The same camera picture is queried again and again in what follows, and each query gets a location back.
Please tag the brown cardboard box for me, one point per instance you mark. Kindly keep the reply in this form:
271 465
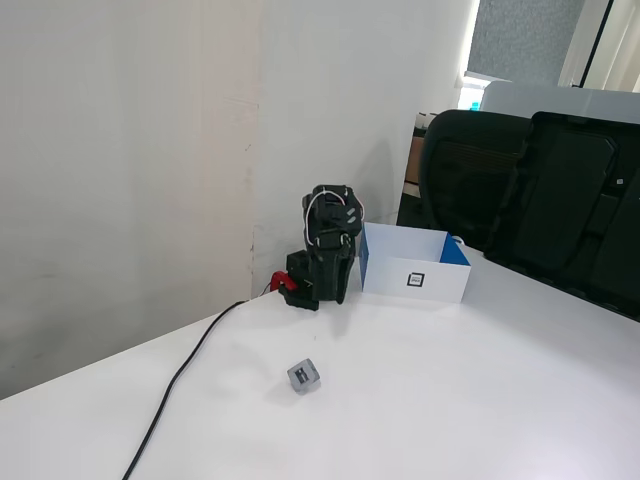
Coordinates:
414 160

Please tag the black office chair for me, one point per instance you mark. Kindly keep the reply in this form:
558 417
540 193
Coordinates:
465 175

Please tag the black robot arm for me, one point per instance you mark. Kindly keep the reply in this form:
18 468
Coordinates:
332 207

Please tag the blue and white cardboard box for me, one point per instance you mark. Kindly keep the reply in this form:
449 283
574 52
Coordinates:
390 280

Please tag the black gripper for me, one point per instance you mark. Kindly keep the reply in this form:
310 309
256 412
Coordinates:
334 272

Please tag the grey fabric panel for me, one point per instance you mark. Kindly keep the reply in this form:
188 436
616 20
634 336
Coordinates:
520 35

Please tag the gray block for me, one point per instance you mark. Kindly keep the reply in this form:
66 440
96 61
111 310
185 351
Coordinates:
303 377

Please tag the black plastic case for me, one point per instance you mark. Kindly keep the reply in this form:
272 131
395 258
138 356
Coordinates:
570 200

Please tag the red clamp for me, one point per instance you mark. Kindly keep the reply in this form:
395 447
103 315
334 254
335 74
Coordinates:
281 280

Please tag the white partition board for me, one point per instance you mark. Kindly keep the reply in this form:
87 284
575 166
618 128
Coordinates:
550 102

